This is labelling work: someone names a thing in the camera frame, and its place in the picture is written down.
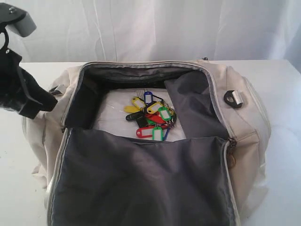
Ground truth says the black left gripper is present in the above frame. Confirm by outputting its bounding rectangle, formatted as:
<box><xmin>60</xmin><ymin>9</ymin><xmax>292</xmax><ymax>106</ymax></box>
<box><xmin>0</xmin><ymin>48</ymin><xmax>57</xmax><ymax>119</ymax></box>

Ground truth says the cream fabric duffel bag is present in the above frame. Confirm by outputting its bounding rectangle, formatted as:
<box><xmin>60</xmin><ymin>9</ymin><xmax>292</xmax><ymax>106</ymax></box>
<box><xmin>23</xmin><ymin>60</ymin><xmax>271</xmax><ymax>226</ymax></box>

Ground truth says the bunch of colourful key tags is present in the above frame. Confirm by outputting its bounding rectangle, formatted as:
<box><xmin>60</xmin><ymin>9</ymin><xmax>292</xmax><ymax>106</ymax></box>
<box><xmin>124</xmin><ymin>90</ymin><xmax>177</xmax><ymax>141</ymax></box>

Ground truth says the white garment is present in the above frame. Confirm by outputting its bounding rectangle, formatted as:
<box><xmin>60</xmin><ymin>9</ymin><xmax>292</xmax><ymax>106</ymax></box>
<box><xmin>92</xmin><ymin>88</ymin><xmax>186</xmax><ymax>142</ymax></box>

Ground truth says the white backdrop curtain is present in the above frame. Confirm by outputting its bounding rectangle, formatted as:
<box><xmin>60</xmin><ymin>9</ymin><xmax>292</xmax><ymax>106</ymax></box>
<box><xmin>9</xmin><ymin>0</ymin><xmax>301</xmax><ymax>67</ymax></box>

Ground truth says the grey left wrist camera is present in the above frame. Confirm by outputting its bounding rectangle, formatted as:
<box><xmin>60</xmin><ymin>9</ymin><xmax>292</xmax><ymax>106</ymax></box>
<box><xmin>0</xmin><ymin>2</ymin><xmax>37</xmax><ymax>37</ymax></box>

